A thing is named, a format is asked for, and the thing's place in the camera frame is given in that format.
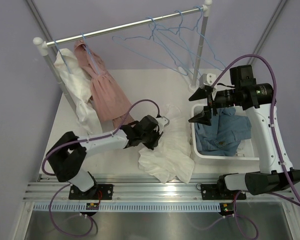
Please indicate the blue hanger of blouse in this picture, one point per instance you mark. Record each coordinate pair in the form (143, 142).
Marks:
(138, 44)

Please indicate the pink dress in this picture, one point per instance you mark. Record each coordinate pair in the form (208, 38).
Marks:
(110, 102)

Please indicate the blue hanger of dress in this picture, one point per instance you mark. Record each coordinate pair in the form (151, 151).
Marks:
(86, 47)

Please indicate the white slotted cable duct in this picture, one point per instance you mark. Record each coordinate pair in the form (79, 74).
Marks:
(122, 207)

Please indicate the white plastic basket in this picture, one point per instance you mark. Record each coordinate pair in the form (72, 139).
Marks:
(246, 153)

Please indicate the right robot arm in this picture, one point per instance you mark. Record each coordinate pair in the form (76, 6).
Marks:
(276, 172)

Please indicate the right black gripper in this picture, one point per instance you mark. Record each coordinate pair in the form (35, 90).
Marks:
(205, 117)

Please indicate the metal clothes rack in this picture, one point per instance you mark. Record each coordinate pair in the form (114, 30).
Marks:
(164, 86)

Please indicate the blue hanger of denim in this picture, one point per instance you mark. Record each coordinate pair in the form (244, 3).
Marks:
(174, 35)

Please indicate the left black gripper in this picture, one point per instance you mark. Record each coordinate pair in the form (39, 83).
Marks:
(158, 135)

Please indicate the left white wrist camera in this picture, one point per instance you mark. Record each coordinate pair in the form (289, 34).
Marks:
(162, 122)

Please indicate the white ruffled blouse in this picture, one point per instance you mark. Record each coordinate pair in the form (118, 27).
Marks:
(171, 158)

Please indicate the blue hanger of shirt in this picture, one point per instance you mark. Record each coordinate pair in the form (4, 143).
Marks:
(62, 57)

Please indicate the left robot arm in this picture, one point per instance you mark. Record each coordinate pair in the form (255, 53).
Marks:
(68, 153)

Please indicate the blue denim skirt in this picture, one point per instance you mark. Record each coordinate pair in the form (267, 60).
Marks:
(225, 134)

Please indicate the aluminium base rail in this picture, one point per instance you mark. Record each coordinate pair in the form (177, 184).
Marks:
(134, 188)

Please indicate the white shirt on hanger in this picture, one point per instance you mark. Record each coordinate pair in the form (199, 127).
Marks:
(78, 85)

